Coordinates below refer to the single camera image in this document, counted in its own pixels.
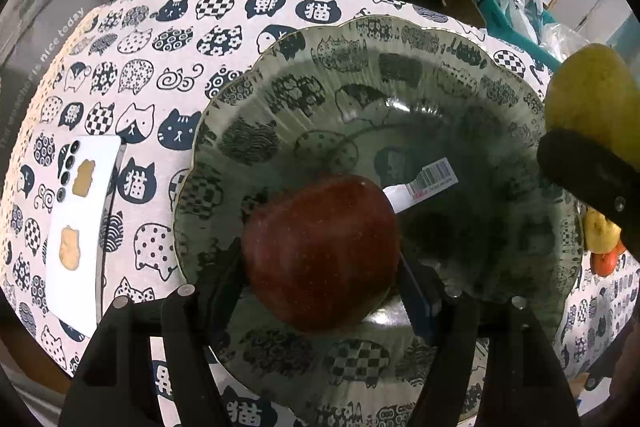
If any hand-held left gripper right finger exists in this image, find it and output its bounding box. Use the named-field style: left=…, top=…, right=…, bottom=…
left=397, top=252, right=583, bottom=427

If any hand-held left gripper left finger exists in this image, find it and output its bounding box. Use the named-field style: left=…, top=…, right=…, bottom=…
left=59, top=234, right=251, bottom=427

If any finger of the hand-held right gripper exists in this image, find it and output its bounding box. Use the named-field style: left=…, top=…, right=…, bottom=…
left=537, top=130, right=640, bottom=253

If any small yellow fruit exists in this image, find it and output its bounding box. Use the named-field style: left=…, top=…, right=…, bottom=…
left=584, top=208, right=622, bottom=254

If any yellow pear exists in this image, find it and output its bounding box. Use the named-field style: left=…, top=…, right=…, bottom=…
left=544, top=43, right=640, bottom=168

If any orange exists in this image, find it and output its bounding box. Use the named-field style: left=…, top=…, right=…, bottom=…
left=590, top=239, right=627, bottom=278

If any red apple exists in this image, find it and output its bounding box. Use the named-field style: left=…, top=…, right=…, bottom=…
left=241, top=174, right=401, bottom=334

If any green patterned glass plate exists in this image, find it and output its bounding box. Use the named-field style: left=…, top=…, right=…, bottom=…
left=172, top=14, right=586, bottom=425

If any clear plastic bag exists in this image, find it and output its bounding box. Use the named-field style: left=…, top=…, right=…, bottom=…
left=542, top=23, right=591, bottom=62

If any white phone with stickers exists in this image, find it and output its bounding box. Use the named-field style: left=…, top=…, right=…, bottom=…
left=46, top=134, right=122, bottom=339

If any teal crate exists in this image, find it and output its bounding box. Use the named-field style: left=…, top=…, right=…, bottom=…
left=462, top=0, right=563, bottom=72

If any cat print tablecloth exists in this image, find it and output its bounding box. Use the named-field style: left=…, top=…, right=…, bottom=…
left=0, top=0, right=633, bottom=427

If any grey hooded jacket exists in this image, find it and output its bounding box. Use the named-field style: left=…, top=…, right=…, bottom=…
left=0, top=0, right=177, bottom=168

